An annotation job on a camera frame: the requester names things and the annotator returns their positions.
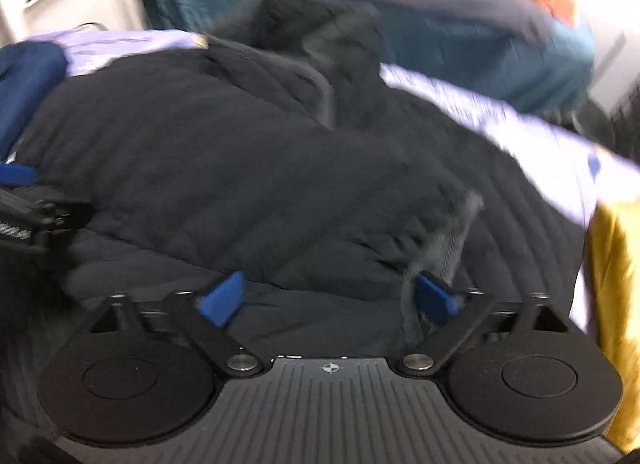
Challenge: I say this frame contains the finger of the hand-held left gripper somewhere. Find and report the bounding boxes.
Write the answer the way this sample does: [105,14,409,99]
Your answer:
[0,162,41,189]

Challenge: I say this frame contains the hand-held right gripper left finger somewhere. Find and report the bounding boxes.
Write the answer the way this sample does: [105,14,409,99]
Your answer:
[87,271,266,378]

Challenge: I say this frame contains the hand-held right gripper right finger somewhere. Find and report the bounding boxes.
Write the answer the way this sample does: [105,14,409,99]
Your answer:
[397,271,571,378]

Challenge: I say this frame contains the black quilted jacket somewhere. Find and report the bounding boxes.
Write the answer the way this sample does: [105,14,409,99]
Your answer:
[0,0,588,360]

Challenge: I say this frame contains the navy blue pants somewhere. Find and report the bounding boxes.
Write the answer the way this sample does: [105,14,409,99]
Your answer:
[0,40,70,165]

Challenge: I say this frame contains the yellow cloth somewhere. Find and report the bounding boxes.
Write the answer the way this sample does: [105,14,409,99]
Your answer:
[582,199,640,455]

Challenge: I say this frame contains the purple floral bed sheet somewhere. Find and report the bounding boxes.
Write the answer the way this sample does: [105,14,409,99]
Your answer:
[30,27,640,340]

